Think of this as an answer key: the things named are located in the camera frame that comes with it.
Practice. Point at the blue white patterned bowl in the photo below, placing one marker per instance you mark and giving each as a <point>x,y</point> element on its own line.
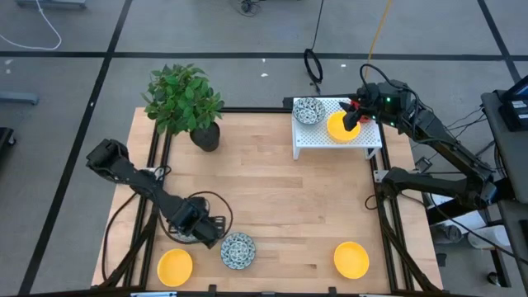
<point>181,239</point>
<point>238,251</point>
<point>308,110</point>

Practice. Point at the black device on desk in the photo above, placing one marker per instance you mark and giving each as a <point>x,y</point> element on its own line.
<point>515,111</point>

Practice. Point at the black plant pot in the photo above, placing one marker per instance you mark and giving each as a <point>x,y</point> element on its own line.
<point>206,138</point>

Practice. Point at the black desk support beam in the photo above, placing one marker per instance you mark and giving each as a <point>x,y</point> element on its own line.
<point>443,212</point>

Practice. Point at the red mini bowl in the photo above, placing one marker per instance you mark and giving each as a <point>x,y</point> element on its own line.
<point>365,120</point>

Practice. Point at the silver metal plate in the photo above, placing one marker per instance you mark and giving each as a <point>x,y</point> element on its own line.
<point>153,294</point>

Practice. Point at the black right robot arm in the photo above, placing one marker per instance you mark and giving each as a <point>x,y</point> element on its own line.
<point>437,132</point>

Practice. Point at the black table edge bracket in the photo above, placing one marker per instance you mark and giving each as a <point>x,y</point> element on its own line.
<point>332,289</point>
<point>212,287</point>

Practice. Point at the black aluminium support frame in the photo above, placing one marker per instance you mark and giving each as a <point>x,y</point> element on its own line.
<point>149,251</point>
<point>386,239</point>

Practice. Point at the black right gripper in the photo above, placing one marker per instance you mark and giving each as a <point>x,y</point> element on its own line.
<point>387,103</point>

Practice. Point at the green leafy plant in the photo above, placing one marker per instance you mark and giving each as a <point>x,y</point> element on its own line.
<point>183,99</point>

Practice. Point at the white perforated metal shelf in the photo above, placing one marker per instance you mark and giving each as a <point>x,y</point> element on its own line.
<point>313,136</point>

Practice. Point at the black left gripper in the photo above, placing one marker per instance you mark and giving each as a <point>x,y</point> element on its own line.
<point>194,218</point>

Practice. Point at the grey furniture foot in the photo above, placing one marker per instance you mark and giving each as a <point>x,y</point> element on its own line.
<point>18,98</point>

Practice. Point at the grey desk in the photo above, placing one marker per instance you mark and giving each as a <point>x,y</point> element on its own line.
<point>515,165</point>

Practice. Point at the white plastic bag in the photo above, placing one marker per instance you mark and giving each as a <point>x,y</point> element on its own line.
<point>474,224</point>

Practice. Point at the yellow mini bowl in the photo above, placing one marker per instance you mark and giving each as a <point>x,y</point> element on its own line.
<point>351,260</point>
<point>175,267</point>
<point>336,130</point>

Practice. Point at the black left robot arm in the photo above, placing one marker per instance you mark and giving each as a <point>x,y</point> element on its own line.
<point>123,169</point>

